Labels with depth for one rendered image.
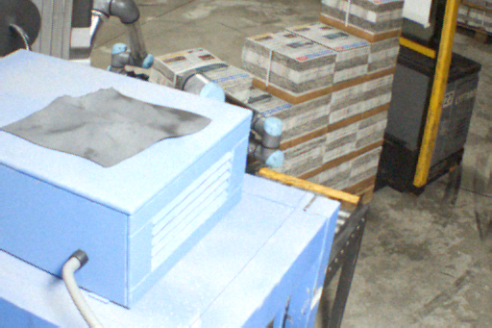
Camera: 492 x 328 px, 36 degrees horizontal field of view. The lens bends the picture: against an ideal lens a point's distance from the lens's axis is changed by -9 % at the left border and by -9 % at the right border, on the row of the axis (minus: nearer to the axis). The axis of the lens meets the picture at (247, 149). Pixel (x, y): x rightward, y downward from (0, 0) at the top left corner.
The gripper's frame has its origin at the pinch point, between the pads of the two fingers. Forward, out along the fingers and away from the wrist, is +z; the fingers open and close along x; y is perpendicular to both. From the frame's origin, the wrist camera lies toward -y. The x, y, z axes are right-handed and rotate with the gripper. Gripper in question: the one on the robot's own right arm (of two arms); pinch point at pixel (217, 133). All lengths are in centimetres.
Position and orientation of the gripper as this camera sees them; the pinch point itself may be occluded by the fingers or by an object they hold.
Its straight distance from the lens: 357.9
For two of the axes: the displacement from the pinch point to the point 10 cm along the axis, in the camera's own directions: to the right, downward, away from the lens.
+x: -6.9, 2.5, -6.8
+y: 1.2, -8.9, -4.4
